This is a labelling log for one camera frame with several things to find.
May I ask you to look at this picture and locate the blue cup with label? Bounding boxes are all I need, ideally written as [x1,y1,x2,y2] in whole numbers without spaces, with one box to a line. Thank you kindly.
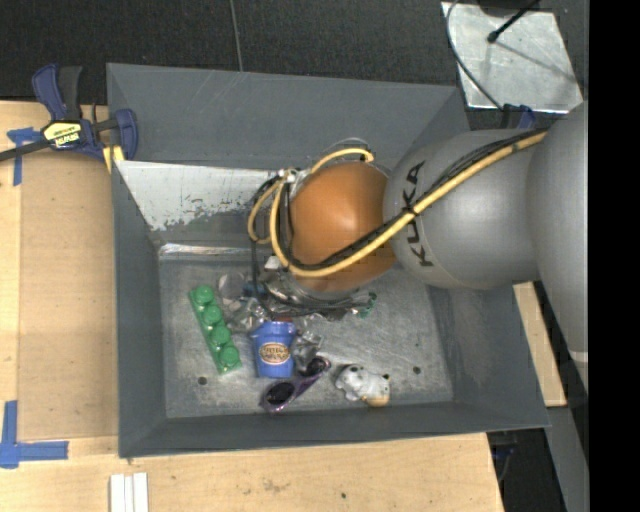
[247,319,300,379]

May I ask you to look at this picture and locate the grey metal bin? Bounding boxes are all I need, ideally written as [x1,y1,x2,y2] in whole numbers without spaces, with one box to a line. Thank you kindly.
[105,62,552,459]

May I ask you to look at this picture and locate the purple sunglasses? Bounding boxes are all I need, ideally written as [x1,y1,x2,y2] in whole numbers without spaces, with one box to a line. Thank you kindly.
[258,355,333,415]

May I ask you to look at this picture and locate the white toy animal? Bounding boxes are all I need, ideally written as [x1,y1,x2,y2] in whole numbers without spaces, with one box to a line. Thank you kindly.
[333,363,393,408]

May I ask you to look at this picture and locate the green studded flat block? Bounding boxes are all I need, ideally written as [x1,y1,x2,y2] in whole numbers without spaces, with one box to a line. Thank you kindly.
[187,284,245,377]

